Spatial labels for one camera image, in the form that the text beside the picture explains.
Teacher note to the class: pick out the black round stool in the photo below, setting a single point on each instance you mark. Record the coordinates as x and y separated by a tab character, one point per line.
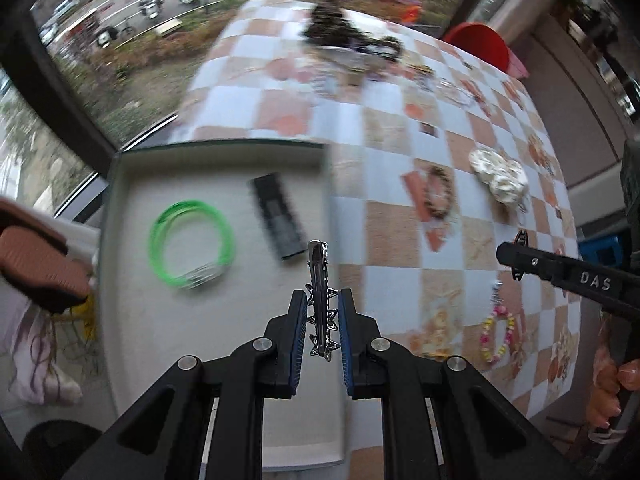
55	447

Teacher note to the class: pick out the black rectangular hair clip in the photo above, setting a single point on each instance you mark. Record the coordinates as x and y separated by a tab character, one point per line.
277	220

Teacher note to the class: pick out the red plastic chair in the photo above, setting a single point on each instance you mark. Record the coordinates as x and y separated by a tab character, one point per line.
480	42

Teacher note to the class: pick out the leopard print scrunchie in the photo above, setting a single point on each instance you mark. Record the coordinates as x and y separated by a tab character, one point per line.
327	22

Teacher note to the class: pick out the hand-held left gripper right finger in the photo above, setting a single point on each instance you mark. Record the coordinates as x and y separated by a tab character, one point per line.
345	345

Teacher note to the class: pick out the black claw hair clip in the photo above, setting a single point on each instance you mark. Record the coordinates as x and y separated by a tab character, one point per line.
521	237

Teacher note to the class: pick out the checkered printed tablecloth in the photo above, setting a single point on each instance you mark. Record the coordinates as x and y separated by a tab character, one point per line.
390	125

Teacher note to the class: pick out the silver star hair clip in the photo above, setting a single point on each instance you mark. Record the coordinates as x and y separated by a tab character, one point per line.
317	280

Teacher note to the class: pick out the white shallow box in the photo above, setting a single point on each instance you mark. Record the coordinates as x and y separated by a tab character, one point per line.
200	170

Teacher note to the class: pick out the brown-soled slipper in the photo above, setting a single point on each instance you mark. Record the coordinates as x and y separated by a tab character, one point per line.
35	265
30	212

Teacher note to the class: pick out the white polka dot scrunchie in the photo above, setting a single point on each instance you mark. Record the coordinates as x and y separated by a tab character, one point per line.
500	180

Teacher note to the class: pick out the pink cloth bag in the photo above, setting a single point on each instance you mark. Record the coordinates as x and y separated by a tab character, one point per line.
30	360

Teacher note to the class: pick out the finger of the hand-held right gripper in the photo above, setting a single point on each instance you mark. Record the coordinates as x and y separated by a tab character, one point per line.
565	272

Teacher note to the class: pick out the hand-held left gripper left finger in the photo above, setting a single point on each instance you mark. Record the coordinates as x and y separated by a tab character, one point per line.
299	340

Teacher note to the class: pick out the black window frame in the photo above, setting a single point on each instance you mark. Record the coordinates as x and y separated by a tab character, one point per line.
20	25

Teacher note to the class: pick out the person's right hand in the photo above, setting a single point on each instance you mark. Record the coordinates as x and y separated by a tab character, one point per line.
607	390

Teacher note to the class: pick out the clear claw hair clip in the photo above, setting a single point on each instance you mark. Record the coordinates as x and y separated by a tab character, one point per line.
345	57

